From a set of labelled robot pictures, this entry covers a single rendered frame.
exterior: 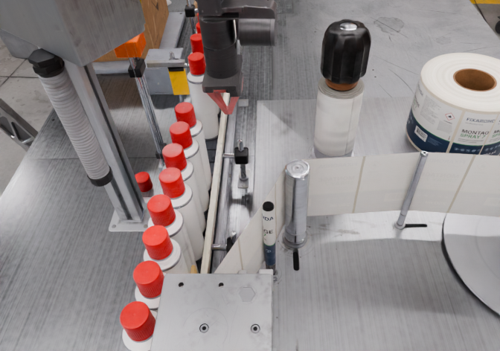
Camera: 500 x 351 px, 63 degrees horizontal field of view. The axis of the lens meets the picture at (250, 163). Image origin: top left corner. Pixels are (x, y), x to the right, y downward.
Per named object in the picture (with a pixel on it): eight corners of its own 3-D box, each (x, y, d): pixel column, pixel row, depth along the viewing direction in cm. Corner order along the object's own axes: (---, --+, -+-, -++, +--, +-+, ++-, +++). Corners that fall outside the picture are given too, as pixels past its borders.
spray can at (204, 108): (219, 140, 94) (207, 62, 80) (196, 140, 95) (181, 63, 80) (221, 126, 98) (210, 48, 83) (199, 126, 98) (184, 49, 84)
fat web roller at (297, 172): (308, 248, 73) (314, 178, 60) (282, 248, 74) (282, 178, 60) (306, 227, 76) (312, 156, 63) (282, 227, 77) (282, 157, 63)
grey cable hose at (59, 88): (110, 187, 60) (53, 62, 45) (87, 188, 60) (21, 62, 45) (117, 170, 62) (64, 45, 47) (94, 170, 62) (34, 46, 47)
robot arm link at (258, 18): (206, -40, 66) (193, -22, 59) (278, -41, 64) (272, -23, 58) (214, 32, 74) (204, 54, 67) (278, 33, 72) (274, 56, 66)
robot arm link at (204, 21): (202, 0, 68) (193, 15, 64) (242, 0, 67) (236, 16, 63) (207, 38, 73) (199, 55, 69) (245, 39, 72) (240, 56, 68)
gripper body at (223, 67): (242, 62, 78) (239, 26, 73) (239, 94, 71) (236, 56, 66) (209, 64, 79) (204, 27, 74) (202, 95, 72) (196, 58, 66)
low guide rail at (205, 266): (207, 290, 67) (205, 284, 66) (200, 290, 67) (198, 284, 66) (240, -1, 142) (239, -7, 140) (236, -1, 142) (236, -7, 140)
